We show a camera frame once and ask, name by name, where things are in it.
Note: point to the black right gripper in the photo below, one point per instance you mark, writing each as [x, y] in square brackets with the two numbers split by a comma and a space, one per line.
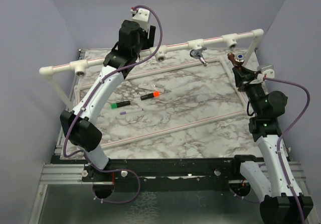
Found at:
[245, 80]

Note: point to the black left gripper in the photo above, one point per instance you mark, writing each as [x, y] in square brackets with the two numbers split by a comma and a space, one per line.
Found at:
[149, 42]

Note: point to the brown faucet chrome knob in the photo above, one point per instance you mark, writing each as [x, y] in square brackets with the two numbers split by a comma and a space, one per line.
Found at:
[237, 60]

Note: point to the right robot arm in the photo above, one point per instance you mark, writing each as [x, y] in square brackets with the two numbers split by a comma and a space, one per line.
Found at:
[281, 199]

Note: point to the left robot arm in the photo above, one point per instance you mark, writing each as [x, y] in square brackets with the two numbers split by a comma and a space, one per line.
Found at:
[78, 124]

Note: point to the clear plastic bag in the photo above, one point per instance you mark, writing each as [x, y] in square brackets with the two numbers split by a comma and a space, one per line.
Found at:
[151, 87]

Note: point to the orange capped black marker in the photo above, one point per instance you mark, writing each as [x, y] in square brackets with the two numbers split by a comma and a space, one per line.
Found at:
[150, 95]

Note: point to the grey chrome lever faucet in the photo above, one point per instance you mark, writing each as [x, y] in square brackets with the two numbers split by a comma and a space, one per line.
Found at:
[198, 54]

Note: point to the green capped black marker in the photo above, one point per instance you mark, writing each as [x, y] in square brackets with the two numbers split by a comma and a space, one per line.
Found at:
[120, 104]

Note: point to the purple capped white pen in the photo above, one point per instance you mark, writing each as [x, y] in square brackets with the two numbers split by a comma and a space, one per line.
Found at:
[131, 111]

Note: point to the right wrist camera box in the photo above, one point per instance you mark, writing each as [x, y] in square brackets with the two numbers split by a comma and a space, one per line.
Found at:
[265, 71]

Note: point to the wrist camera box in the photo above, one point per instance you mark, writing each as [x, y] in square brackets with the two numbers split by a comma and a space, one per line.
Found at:
[141, 16]
[265, 71]

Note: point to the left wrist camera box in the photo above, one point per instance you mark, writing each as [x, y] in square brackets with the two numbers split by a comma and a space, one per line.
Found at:
[141, 16]

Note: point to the white PVC pipe frame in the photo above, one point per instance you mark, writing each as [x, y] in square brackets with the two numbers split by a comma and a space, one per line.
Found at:
[81, 65]

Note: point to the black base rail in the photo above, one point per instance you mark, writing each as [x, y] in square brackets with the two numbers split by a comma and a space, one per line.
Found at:
[163, 175]

